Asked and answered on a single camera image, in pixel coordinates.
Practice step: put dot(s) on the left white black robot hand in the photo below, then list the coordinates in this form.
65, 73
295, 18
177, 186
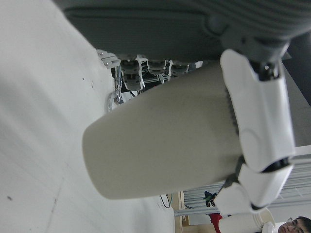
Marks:
170, 26

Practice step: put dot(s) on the beige paper cup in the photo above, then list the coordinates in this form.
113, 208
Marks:
158, 140

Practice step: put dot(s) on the chrome clamp stand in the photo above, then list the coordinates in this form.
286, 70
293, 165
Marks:
118, 85

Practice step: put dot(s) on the wooden board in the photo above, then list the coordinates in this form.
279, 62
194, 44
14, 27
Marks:
179, 218

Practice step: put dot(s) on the red cloth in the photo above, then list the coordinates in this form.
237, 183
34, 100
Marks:
215, 219

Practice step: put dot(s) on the white ribbed tube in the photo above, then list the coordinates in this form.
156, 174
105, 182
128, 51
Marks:
243, 224

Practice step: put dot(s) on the person with black hair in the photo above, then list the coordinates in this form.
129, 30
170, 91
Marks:
295, 225

